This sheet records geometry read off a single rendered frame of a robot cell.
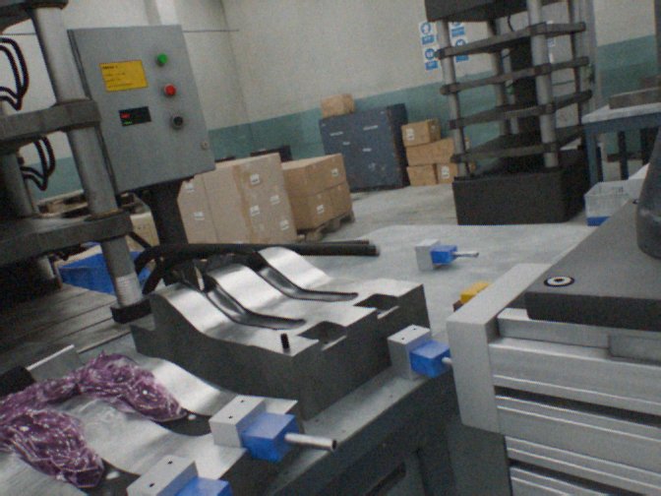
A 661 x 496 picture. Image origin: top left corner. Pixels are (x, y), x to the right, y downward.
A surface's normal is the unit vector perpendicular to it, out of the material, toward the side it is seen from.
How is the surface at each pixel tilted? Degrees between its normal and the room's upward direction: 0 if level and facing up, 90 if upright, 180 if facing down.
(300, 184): 90
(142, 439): 22
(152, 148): 90
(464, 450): 90
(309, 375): 90
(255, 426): 0
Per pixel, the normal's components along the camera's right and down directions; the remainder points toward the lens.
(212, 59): 0.77, -0.01
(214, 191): -0.57, 0.18
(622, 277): -0.20, -0.95
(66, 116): 0.11, 0.21
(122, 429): 0.23, -0.87
